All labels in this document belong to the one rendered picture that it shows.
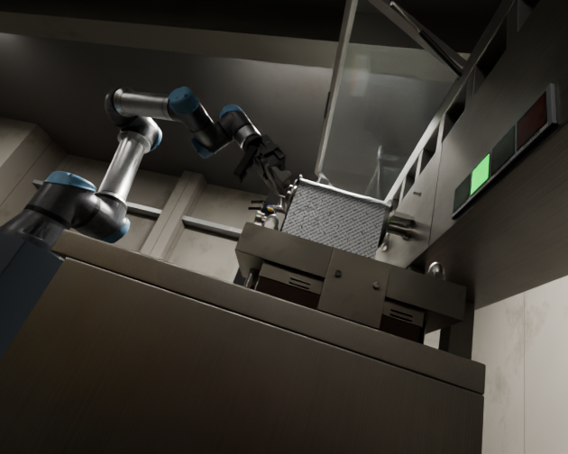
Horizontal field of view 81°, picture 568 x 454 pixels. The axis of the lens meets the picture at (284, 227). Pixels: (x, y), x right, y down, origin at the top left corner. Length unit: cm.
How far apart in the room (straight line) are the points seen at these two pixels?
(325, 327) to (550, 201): 38
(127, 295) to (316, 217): 49
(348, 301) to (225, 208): 438
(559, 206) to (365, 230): 39
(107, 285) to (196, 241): 420
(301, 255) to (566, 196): 40
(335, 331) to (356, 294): 9
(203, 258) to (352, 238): 386
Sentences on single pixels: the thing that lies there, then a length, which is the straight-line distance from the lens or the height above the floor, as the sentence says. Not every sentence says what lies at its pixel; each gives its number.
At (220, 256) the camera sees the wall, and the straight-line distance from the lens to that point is 453.
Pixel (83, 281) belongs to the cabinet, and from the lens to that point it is 58.
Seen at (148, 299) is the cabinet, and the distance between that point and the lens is 53.
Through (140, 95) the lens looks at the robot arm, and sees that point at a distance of 120.
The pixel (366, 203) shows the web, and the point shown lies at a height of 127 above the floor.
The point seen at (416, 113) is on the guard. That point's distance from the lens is 127.
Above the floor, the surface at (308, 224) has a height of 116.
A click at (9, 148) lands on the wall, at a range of 643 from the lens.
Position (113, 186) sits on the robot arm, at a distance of 122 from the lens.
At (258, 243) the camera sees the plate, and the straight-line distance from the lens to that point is 59.
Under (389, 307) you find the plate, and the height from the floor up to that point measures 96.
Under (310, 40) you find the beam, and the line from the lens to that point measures 247.
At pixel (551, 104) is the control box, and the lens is 54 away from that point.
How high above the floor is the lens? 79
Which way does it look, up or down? 25 degrees up
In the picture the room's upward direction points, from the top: 19 degrees clockwise
